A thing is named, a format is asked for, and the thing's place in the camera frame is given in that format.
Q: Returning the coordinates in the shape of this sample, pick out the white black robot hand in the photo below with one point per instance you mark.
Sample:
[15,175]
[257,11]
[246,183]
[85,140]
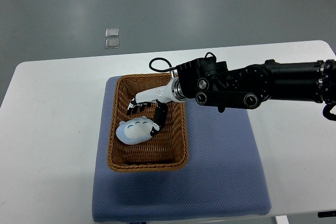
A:
[160,95]

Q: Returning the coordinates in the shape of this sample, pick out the blue plush toy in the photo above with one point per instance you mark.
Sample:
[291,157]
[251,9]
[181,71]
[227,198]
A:
[134,131]

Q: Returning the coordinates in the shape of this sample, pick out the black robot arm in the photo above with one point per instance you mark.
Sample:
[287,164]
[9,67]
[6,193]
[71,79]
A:
[210,83]

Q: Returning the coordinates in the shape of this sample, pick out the brown wicker basket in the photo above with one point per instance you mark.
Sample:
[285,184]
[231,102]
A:
[167,150]

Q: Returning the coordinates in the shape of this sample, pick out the lower metal floor plate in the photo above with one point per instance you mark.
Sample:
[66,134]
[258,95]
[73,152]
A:
[112,43]

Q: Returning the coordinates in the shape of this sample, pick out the metal floor plate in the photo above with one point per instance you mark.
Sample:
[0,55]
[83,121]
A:
[112,32]
[112,43]

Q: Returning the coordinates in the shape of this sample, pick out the upper metal floor plate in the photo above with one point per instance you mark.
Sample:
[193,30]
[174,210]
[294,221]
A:
[112,32]

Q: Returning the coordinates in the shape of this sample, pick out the blue padded mat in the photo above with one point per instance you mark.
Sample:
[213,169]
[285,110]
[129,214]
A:
[223,177]

